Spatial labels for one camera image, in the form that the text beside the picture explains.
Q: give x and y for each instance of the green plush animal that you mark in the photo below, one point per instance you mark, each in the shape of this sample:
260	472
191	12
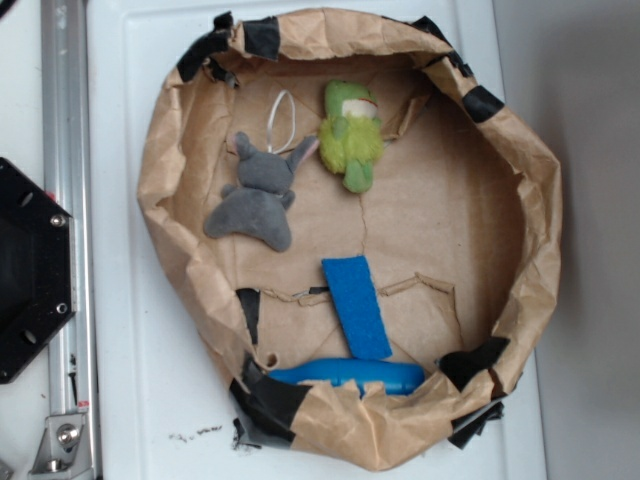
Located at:
350	134

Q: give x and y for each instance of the brown paper bag bin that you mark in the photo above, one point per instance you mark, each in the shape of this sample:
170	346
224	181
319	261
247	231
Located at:
461	230

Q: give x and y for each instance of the blue rectangular sponge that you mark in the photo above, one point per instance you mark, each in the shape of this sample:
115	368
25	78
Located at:
355	300

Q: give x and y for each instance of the grey plush rabbit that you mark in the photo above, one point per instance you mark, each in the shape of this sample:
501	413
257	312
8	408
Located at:
257	206

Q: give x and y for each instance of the white ribbon loop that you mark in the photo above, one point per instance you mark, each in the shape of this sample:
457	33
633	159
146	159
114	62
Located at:
283	94

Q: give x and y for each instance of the blue plastic handle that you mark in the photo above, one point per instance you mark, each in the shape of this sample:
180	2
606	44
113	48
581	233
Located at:
396	378

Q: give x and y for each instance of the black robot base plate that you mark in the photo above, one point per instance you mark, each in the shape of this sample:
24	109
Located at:
36	270

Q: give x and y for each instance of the metal corner bracket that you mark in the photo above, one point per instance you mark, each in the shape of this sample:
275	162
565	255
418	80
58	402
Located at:
64	450

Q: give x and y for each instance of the aluminium extrusion rail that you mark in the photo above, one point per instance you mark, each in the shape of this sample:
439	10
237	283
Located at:
66	140

